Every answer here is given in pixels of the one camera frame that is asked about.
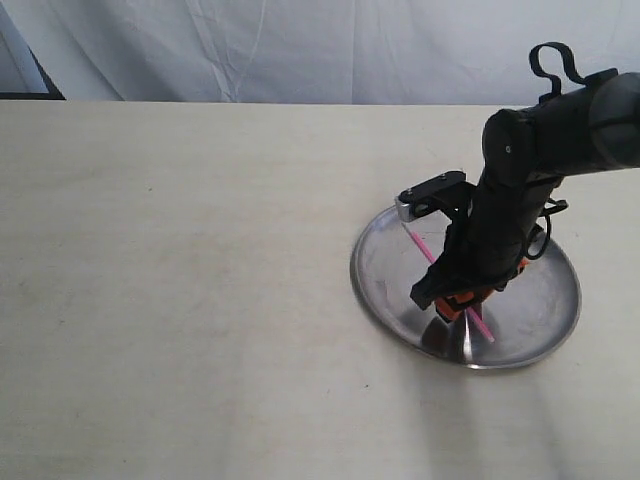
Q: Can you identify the white backdrop cloth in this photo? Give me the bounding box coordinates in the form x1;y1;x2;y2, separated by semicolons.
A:
3;1;639;105

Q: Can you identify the pink thin stick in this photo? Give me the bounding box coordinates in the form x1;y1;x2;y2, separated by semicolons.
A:
402;225;495;343

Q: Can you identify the round stainless steel plate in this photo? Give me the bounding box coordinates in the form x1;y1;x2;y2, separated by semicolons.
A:
350;208;581;369

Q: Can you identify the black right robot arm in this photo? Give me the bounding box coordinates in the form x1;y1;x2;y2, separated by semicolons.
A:
398;70;639;321

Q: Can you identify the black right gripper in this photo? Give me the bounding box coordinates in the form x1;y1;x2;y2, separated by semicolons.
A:
410;179;555;323

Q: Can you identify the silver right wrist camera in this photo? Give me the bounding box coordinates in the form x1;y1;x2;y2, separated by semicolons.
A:
395;171;475;223

